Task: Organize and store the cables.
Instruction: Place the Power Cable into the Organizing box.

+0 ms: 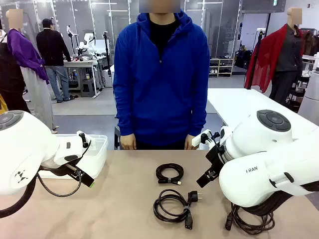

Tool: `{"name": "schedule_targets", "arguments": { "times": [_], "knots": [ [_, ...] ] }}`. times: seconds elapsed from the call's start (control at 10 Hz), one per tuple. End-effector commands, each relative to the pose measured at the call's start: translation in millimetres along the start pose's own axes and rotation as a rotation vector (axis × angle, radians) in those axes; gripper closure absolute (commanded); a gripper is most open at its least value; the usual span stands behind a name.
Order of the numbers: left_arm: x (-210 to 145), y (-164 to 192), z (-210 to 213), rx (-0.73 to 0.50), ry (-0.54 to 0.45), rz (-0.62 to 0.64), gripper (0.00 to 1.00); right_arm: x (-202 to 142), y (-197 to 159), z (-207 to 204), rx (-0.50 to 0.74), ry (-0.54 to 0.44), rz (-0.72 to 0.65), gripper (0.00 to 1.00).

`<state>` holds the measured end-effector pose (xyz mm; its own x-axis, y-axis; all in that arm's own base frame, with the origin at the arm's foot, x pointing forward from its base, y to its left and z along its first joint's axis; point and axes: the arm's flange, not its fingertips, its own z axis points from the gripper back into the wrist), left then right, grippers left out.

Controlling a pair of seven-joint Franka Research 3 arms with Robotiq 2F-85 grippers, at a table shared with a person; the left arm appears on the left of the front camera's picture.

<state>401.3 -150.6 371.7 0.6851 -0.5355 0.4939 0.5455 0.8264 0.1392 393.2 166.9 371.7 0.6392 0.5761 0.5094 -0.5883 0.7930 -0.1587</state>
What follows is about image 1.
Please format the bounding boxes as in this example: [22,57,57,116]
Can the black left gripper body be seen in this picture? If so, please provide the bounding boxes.
[40,161,82,179]

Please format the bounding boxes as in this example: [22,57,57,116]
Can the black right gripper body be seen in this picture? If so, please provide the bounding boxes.
[205,146,227,175]

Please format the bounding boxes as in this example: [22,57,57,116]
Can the black power cable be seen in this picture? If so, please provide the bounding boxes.
[153,189,203,230]

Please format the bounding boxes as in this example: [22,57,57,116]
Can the black USB cable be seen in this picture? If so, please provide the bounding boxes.
[156,163,184,186]
[225,202,276,236]

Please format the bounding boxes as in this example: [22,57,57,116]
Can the person's left forearm blue sleeve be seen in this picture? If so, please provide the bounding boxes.
[185,99,209,137]

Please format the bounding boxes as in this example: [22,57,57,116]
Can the person's right forearm blue sleeve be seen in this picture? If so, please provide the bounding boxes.
[114,99,137,136]

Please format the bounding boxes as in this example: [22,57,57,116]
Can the person's left hand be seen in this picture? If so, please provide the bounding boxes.
[184,134,200,150]

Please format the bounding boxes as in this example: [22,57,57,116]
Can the person's right hand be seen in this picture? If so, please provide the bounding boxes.
[120,133,137,150]

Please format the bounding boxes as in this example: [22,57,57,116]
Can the clear plastic storage container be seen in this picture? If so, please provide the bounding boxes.
[39,134,108,179]

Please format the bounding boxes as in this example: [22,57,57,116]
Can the grey plastic stool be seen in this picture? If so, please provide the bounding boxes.
[114,125,122,150]

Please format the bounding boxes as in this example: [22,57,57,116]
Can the person in blue hoodie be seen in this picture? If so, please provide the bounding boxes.
[113,0,210,150]

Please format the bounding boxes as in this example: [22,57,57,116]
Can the grey step stool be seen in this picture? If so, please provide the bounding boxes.
[79,79,97,98]

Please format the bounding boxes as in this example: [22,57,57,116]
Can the wooden shoe rack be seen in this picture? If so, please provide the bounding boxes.
[208,57,235,78]

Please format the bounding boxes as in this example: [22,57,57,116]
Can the black bags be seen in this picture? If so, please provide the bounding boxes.
[235,49,253,70]

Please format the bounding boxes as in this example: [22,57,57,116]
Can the mannequin in black clothes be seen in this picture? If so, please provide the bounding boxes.
[0,23,32,114]

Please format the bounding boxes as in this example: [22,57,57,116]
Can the grey lab workbench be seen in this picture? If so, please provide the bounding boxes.
[63,59,103,99]

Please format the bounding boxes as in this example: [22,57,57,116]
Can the white cylindrical machine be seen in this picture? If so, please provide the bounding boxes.
[298,72,319,120]

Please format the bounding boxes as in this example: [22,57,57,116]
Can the mannequin with red shawl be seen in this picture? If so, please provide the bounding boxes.
[244,6,305,105]

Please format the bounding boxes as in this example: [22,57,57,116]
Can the person in black jacket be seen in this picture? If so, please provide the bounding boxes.
[36,17,73,104]

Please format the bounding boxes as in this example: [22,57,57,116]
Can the mannequin in purple shirt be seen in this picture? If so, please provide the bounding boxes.
[5,9,59,134]

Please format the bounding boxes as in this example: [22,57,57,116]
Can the black tripod white head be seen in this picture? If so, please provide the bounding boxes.
[245,27,267,91]

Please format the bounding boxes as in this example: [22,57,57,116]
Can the white side table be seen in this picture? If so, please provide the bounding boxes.
[301,52,319,75]

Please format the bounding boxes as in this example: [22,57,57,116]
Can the white stand lamp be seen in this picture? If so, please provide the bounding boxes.
[66,24,76,55]

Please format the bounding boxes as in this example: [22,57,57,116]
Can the clothes rack dark garments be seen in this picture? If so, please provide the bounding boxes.
[299,27,319,57]

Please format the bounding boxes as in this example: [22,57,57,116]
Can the right arm white wrist camera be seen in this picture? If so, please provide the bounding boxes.
[191,128,213,147]

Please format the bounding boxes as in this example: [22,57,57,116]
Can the arm white wrist camera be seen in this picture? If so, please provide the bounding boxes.
[191,128,213,147]
[76,130,92,149]

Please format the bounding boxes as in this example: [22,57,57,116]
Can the left arm white wrist camera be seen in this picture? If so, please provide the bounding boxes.
[76,130,92,149]

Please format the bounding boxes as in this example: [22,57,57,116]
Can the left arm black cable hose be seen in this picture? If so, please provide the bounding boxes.
[0,170,83,219]

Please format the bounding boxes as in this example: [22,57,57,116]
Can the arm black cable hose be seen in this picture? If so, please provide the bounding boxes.
[243,182,319,217]
[0,170,83,219]

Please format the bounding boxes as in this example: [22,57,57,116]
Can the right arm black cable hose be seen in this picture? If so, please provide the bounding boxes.
[243,182,319,217]

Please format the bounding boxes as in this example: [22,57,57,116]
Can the black camera tripod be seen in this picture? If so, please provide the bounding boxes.
[102,31,113,88]

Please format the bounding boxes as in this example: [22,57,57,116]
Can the dark wall screen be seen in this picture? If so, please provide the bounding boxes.
[241,0,287,13]

